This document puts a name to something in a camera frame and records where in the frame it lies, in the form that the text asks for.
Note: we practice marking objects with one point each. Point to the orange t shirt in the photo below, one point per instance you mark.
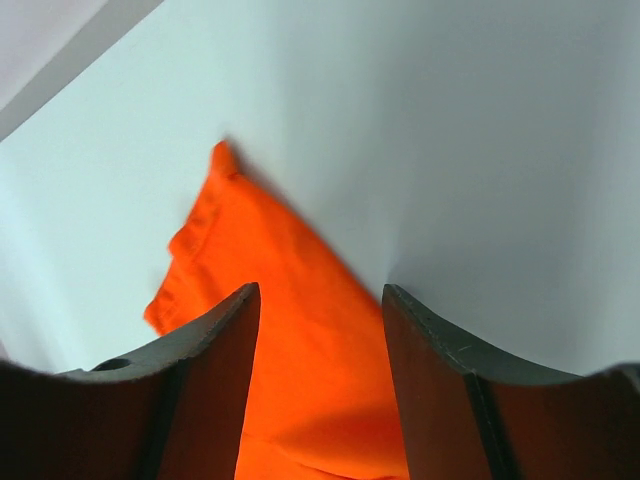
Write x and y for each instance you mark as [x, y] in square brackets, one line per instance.
[321, 403]

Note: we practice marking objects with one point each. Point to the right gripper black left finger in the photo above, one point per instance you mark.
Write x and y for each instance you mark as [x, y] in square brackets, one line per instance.
[172, 409]

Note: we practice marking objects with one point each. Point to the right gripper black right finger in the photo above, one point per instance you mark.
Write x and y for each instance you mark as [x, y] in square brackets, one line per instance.
[470, 410]

